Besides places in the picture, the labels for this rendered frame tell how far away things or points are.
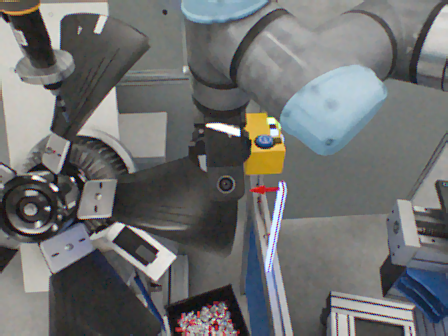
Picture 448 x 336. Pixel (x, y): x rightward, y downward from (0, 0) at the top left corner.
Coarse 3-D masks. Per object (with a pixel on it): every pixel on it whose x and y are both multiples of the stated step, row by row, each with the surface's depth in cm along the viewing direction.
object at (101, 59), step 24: (72, 24) 68; (96, 24) 65; (120, 24) 63; (72, 48) 68; (96, 48) 64; (120, 48) 62; (144, 48) 60; (72, 72) 67; (96, 72) 63; (120, 72) 61; (72, 96) 65; (96, 96) 62; (72, 120) 63
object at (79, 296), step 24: (72, 264) 68; (96, 264) 71; (48, 288) 65; (72, 288) 67; (96, 288) 70; (120, 288) 74; (48, 312) 65; (72, 312) 67; (96, 312) 70; (120, 312) 73; (144, 312) 76
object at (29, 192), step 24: (48, 168) 71; (72, 168) 71; (0, 192) 60; (24, 192) 61; (48, 192) 62; (72, 192) 65; (0, 216) 61; (24, 216) 62; (48, 216) 61; (72, 216) 65; (24, 240) 61
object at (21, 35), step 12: (36, 12) 42; (12, 24) 42; (24, 24) 42; (36, 24) 43; (24, 36) 43; (36, 36) 43; (48, 36) 45; (24, 48) 44; (36, 48) 44; (48, 48) 45; (36, 60) 45; (48, 60) 46; (48, 84) 48; (60, 84) 49
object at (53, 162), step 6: (54, 138) 68; (60, 138) 66; (48, 144) 69; (54, 144) 67; (60, 144) 65; (66, 144) 63; (60, 150) 65; (66, 150) 63; (48, 156) 68; (54, 156) 66; (42, 162) 69; (48, 162) 67; (54, 162) 65; (60, 162) 63; (54, 168) 65; (60, 168) 63
